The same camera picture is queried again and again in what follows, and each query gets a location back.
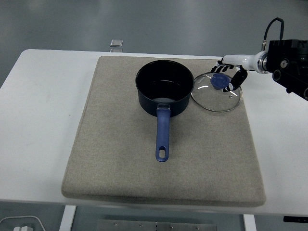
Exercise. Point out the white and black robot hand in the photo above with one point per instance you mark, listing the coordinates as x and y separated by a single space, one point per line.
237 59

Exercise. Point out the glass pot lid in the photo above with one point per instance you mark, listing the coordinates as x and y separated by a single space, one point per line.
214 101

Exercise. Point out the silver square floor plate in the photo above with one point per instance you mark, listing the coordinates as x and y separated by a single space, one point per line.
116 42

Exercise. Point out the beige fabric mat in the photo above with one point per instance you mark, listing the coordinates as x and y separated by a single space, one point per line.
125 156

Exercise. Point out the white table leg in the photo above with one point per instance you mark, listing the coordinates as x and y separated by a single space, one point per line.
249 223
68 219

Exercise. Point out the black flat bar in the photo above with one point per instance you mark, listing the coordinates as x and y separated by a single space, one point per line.
296 219

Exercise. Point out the white rounded tray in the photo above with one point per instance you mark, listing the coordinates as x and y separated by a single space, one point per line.
36 221

